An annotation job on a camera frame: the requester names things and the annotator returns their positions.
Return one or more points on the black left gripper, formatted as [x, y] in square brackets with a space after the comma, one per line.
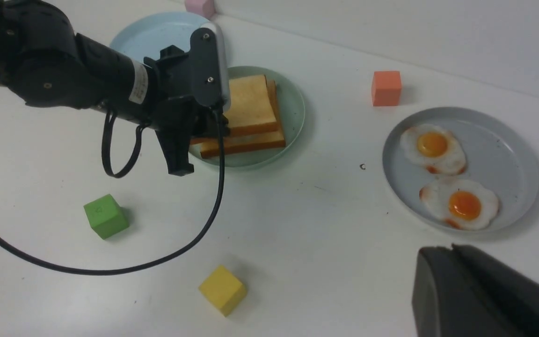
[154, 93]

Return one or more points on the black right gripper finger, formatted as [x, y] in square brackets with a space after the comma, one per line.
[462, 291]

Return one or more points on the toast slice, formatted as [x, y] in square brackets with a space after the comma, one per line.
[252, 108]
[260, 142]

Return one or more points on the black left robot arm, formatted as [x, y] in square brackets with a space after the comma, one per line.
[41, 63]

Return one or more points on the right fried egg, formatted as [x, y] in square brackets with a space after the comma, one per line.
[460, 203]

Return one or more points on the fried egg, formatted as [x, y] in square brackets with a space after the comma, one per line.
[460, 203]
[433, 148]

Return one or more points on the green cube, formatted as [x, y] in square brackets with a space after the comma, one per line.
[106, 217]

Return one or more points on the light blue plate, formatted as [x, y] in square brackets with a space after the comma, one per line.
[148, 36]

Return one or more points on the mint green plate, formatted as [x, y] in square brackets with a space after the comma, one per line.
[292, 112]

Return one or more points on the pink cube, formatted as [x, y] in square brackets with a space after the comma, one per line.
[203, 8]

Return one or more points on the grey plate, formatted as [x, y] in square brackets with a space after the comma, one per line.
[497, 157]

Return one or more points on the left fried egg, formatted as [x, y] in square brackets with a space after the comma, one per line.
[433, 148]

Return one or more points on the yellow cube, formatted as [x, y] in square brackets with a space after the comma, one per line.
[223, 290]

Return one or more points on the orange cube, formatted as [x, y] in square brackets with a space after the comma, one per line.
[386, 88]

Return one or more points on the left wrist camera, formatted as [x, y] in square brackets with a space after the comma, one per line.
[208, 68]

